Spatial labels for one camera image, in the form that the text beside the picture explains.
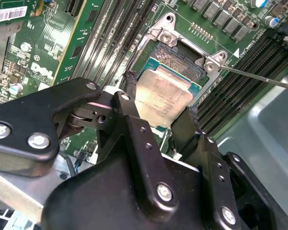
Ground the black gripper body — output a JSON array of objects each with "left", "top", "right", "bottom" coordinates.
[{"left": 39, "top": 153, "right": 213, "bottom": 230}]

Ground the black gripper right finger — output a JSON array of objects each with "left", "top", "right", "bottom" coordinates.
[{"left": 171, "top": 106, "right": 283, "bottom": 230}]

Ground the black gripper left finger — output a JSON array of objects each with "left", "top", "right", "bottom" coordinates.
[{"left": 0, "top": 70, "right": 180, "bottom": 218}]

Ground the silver CPU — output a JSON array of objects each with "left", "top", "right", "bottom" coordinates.
[{"left": 133, "top": 57, "right": 204, "bottom": 130}]

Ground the metal locking lever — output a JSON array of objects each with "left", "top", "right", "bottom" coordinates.
[{"left": 216, "top": 66, "right": 288, "bottom": 92}]

